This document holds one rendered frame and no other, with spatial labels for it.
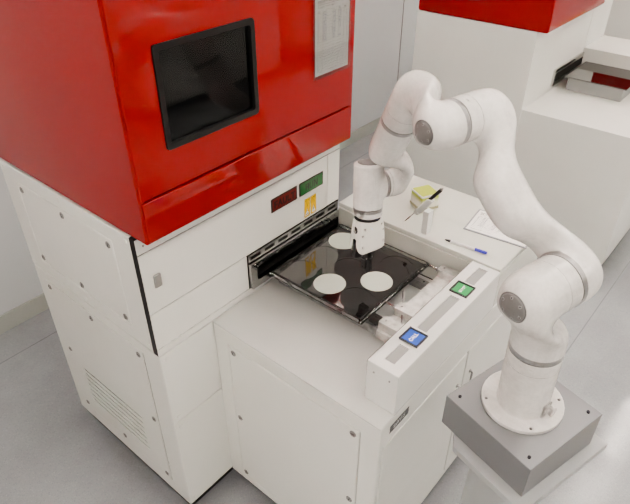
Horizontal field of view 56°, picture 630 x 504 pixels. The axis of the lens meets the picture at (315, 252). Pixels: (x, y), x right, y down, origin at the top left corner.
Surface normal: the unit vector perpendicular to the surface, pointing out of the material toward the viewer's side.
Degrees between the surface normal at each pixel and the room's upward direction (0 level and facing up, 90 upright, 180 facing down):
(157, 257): 90
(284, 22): 90
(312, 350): 0
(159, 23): 90
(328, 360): 0
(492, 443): 90
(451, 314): 0
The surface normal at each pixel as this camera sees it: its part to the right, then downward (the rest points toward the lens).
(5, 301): 0.76, 0.37
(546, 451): -0.04, -0.80
